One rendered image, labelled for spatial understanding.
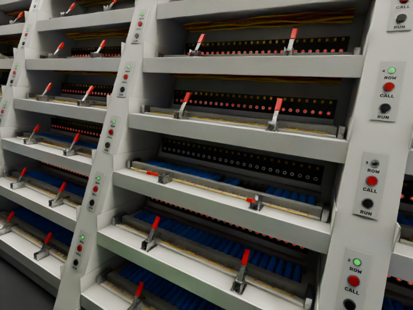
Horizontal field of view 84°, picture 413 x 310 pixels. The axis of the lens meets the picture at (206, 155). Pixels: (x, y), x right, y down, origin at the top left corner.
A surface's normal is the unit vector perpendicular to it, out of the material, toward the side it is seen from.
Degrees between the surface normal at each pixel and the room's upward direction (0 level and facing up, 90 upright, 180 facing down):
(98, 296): 18
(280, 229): 108
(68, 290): 90
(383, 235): 90
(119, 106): 90
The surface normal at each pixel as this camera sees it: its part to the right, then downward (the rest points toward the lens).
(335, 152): -0.46, 0.15
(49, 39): 0.88, 0.18
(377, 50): -0.41, -0.16
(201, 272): 0.09, -0.97
